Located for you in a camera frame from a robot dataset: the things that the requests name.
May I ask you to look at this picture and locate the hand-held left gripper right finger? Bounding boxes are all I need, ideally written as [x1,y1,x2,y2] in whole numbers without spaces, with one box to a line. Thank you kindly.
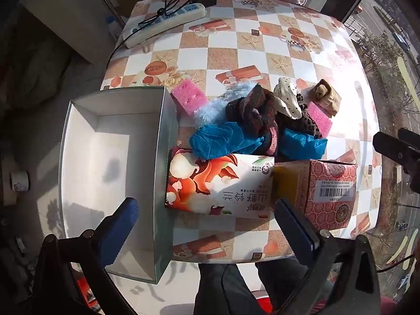
[273,198,383,315]

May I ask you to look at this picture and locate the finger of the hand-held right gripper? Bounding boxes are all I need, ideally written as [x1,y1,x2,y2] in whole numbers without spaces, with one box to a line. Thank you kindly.
[372,132,420,184]
[398,127,420,156]

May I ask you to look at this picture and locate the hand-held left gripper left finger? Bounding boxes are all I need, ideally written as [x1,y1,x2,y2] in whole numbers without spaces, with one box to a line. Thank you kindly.
[31,197,140,315]

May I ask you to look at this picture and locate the white cardboard box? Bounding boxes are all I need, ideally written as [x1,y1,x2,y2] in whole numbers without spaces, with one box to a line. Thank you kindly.
[58,86,179,285]

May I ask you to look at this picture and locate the pink sponge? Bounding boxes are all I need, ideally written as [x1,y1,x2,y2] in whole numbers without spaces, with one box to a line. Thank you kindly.
[305,102,333,138]
[171,79,208,116]

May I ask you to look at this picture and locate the leopard print scrunchie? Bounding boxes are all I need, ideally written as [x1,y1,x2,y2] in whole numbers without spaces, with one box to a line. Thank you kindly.
[276,93,325,140]

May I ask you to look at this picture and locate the white polka dot scrunchie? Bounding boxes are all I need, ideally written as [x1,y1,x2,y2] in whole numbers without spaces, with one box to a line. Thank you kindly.
[273,77,304,120]

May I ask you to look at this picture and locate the dark and pink knitted scrunchie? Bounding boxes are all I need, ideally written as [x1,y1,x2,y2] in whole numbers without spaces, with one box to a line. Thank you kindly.
[226,85,279,138]

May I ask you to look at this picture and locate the light blue fluffy scrunchie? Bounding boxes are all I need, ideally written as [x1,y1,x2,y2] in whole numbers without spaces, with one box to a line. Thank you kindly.
[193,81,258,128]

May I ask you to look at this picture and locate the red patterned tissue box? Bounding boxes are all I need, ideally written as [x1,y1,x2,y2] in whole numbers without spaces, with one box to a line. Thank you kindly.
[272,159,358,232]

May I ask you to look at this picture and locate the blue plastic shoe cover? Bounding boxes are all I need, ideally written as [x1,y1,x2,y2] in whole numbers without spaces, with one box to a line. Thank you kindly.
[279,128,329,162]
[190,122,265,160]

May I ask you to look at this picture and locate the red plastic stool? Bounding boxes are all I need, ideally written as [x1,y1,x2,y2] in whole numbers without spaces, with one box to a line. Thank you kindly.
[75,274,107,315]

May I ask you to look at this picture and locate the tan cloth bundle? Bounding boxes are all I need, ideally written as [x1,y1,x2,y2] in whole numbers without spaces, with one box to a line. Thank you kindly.
[308,79,342,118]

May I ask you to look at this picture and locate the red striped scrunchie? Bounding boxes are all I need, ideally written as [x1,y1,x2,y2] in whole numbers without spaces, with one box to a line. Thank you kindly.
[262,126,280,157]

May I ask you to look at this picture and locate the person's dark trousers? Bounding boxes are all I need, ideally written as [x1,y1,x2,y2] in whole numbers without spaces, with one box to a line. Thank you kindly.
[195,256,329,315]

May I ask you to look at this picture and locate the orange printed tissue pack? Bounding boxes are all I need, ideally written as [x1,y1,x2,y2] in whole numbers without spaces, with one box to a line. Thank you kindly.
[165,147,275,220]

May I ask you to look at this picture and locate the white printed bin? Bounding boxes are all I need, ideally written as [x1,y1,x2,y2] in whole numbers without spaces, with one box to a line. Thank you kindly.
[9,171,31,192]

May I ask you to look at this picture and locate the white bottle with blue cap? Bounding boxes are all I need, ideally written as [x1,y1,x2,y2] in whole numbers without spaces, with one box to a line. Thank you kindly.
[107,15,123,40]

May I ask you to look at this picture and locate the checked plastic tablecloth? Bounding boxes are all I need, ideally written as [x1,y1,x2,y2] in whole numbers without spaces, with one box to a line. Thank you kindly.
[100,0,381,265]

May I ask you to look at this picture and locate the white power strip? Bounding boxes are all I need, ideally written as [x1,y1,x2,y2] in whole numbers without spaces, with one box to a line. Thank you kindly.
[122,3,207,49]

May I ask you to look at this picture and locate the white cabinet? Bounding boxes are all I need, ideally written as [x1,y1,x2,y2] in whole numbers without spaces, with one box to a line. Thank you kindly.
[20,0,128,64]

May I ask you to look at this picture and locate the black power cable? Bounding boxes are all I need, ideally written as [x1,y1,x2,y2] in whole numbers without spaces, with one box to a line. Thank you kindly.
[138,0,211,27]

